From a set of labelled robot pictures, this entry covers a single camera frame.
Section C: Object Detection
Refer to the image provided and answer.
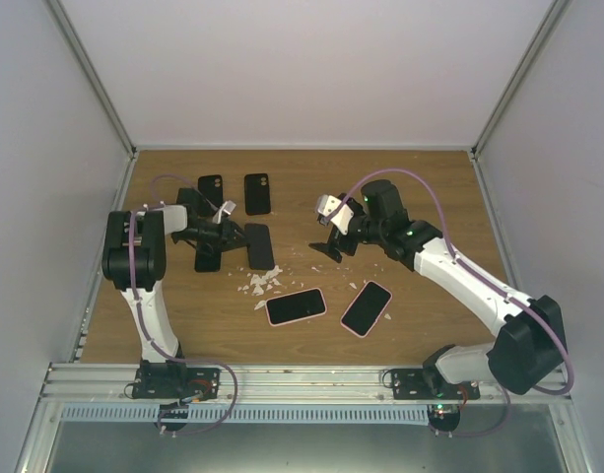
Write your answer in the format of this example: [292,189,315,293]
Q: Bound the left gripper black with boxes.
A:
[175,218,253,252]

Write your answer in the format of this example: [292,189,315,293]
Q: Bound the black phone face down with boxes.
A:
[244,223,275,271]

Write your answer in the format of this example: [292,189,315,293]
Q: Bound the black phone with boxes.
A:
[194,244,222,273]

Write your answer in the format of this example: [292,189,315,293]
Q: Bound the black phone case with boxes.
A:
[197,174,224,217]

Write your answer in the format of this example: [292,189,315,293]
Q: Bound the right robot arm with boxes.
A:
[311,179,571,399]

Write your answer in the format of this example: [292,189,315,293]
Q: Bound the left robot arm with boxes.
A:
[101,187,247,398]

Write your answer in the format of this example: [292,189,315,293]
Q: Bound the pink case phone right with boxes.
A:
[340,281,392,338]

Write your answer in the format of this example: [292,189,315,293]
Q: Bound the pink case phone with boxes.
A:
[265,288,327,327]
[340,281,392,338]

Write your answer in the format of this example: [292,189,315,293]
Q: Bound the pink case phone left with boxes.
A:
[265,288,327,327]

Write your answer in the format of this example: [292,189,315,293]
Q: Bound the white debris pile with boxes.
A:
[228,265,284,311]

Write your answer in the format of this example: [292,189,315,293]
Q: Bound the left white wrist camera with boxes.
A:
[212,200,236,225]

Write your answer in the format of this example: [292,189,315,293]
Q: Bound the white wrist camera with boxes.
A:
[212,200,236,225]
[315,194,354,236]

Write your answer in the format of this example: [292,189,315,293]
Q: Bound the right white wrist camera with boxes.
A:
[315,194,354,236]

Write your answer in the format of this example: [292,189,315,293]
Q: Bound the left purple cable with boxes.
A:
[126,174,238,439]

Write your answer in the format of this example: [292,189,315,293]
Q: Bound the purple cable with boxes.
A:
[338,168,574,439]
[126,174,238,439]

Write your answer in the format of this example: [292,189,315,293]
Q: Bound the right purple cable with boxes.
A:
[338,168,574,439]

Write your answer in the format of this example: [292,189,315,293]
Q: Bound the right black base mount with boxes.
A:
[380,368,481,401]

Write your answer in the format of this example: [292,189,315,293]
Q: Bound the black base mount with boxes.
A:
[380,368,481,401]
[123,363,221,401]

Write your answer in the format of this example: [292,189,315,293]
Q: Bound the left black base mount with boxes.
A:
[123,363,221,401]

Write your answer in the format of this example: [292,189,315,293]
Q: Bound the grey slotted cable duct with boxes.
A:
[61,403,429,426]

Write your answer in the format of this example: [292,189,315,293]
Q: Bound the aluminium front rail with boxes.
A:
[40,363,571,406]

